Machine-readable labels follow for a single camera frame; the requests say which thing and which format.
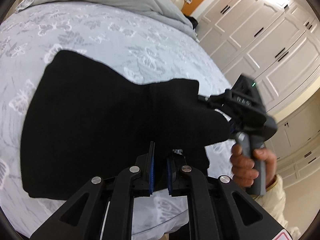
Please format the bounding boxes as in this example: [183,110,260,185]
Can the white wardrobe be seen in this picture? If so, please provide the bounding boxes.
[196,0,319,185]

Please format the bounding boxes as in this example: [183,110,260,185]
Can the right hand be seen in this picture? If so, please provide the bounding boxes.
[230,144,277,188]

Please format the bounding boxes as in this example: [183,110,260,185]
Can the black pants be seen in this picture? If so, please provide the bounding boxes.
[20,50,230,200]

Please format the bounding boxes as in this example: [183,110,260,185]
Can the cream sleeve forearm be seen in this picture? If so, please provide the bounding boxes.
[251,174,301,239]

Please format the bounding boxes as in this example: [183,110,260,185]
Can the butterfly print bed sheet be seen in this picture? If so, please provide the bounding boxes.
[1,2,230,237]

